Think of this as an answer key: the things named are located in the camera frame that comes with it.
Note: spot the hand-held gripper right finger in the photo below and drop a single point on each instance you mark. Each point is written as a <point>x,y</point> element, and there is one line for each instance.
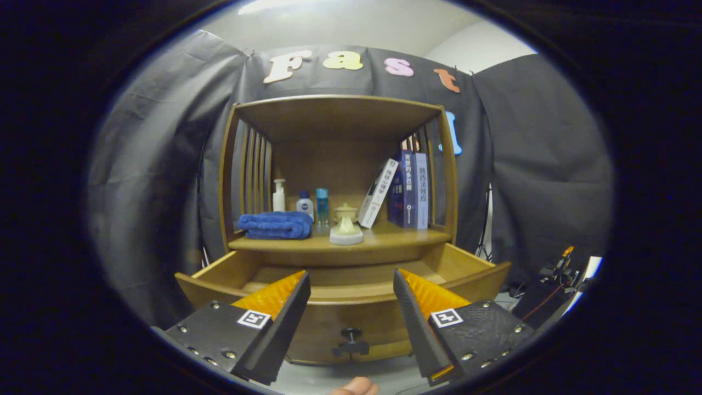
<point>419,334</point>

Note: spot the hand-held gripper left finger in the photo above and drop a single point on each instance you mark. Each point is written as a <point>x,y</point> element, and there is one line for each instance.
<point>288,329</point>

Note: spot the wooden drawer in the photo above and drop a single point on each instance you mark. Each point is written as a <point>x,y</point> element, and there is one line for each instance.
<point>329,321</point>

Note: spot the black drawer knob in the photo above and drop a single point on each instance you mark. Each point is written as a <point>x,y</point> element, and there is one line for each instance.
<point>351,332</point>

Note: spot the pale green soap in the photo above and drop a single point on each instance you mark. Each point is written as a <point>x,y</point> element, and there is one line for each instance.
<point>346,233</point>

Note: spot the wooden countertop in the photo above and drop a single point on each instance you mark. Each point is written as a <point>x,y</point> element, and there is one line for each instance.
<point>395,237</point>

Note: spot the wooden cabinet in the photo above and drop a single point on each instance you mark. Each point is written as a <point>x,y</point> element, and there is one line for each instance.
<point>340,164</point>

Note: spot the blue folded towel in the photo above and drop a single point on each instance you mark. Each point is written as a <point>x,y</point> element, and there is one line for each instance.
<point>276,225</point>

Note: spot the black tripod stand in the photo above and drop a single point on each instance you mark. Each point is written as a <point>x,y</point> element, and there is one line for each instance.
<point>485,236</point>

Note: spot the white bottle with blue cap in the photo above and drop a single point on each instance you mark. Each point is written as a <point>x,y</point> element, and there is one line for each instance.
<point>305,207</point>

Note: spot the clear blue bottle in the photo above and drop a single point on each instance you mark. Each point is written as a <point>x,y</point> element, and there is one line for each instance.
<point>322,206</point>

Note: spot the white pump bottle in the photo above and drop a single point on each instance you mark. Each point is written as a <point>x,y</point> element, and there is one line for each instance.
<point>279,197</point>

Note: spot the cream lidded teacup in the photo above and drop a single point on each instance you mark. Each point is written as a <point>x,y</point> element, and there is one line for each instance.
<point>346,208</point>

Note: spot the black equipment with orange part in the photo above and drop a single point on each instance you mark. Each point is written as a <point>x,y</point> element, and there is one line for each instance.
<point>554,285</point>

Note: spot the light blue book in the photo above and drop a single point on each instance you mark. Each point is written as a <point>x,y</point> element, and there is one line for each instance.
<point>421,189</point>

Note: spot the dark blue book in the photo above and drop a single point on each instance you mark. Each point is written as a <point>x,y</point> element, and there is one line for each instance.
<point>408,189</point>

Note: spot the white book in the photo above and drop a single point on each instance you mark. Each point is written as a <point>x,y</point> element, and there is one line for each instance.
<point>378,192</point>

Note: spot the black backdrop cloth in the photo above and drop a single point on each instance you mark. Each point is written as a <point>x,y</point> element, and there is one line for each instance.
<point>153,164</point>

